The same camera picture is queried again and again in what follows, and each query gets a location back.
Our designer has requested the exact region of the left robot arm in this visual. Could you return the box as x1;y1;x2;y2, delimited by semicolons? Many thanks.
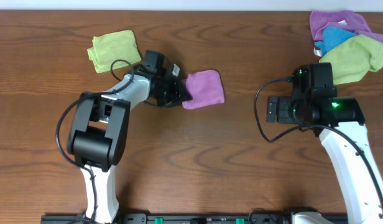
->
67;64;185;223

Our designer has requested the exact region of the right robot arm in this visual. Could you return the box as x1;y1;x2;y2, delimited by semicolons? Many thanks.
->
263;85;383;223

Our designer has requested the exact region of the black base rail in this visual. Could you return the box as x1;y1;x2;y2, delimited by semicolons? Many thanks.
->
40;213;348;224

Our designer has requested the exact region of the crumpled purple cloth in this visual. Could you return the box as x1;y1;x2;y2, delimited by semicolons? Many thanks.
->
309;10;383;43

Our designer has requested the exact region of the crumpled green cloth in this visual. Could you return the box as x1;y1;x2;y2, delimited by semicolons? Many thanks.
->
319;35;383;85

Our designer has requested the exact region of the crumpled blue cloth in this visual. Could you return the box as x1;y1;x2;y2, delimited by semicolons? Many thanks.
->
313;27;356;57

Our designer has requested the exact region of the folded light green cloth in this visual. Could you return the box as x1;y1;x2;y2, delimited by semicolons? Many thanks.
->
87;30;142;73

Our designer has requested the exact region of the pink microfiber cloth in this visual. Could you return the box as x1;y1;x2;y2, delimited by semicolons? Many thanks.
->
182;70;225;110

